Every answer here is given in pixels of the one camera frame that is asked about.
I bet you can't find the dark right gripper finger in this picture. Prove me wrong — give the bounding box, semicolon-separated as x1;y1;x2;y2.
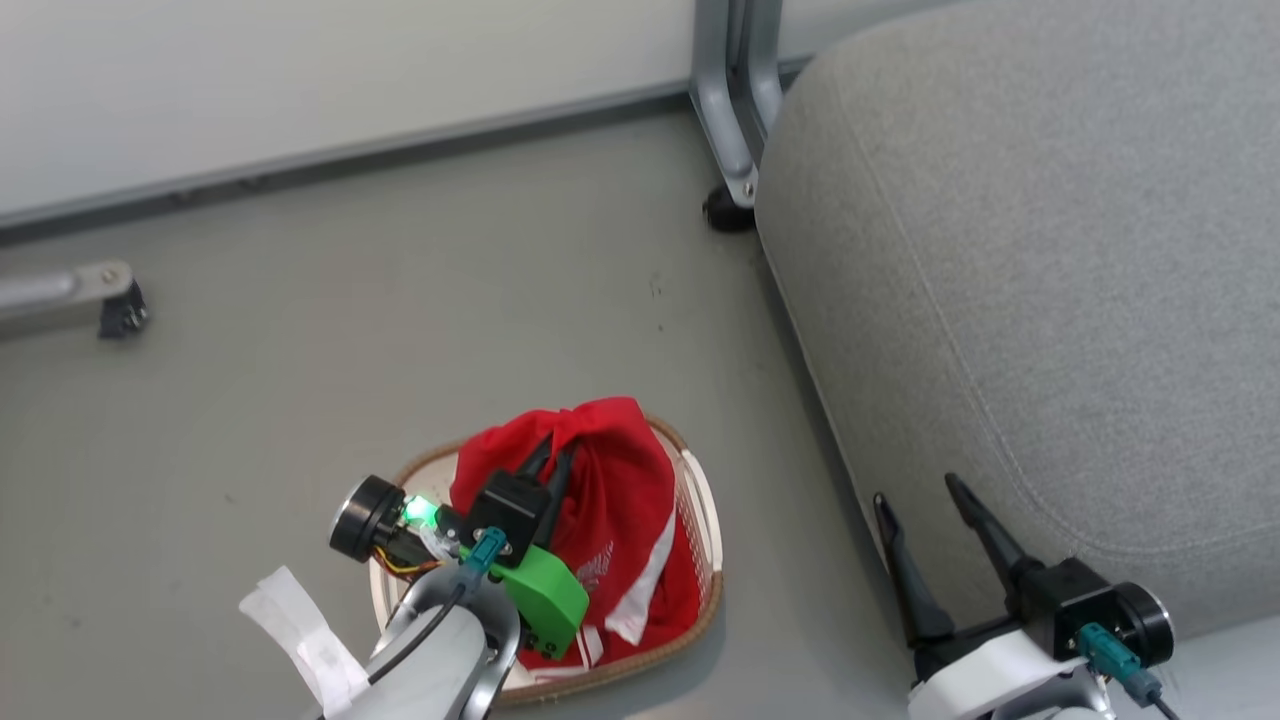
944;472;1047;613
872;491;958;649

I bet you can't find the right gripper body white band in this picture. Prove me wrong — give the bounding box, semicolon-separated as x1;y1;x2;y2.
906;556;1177;720

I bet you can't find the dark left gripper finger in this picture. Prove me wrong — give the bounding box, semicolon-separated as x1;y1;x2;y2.
517;431;556;479
538;444;583;549

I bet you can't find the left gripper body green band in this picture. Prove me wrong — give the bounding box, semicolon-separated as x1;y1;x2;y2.
329;470;591;662

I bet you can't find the red white clothing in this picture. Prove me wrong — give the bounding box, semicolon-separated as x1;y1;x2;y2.
449;396;707;672

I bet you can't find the woven white laundry basket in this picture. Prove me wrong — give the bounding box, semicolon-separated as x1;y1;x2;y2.
367;413;725;710

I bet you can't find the grey fabric sofa seat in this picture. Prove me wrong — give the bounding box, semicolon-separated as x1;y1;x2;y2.
753;0;1280;643

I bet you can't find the white paper tag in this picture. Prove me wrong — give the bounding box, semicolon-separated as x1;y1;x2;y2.
237;564;373;719

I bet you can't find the black caster wheel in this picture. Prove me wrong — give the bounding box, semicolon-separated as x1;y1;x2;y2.
97;279;151;342

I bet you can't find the grey metal floor bar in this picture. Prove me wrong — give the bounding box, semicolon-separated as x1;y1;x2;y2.
0;261;136;342

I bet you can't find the black cable teal plug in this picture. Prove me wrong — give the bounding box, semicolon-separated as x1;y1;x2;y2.
1076;621;1183;720
362;527;509;693

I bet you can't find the round black frame foot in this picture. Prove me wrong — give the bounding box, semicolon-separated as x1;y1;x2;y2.
701;184;759;235

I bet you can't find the grey wall baseboard strip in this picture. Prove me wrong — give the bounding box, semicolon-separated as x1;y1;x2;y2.
0;55;813;249

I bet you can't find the grey metal frame leg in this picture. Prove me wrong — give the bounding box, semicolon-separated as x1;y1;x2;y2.
687;0;787;211

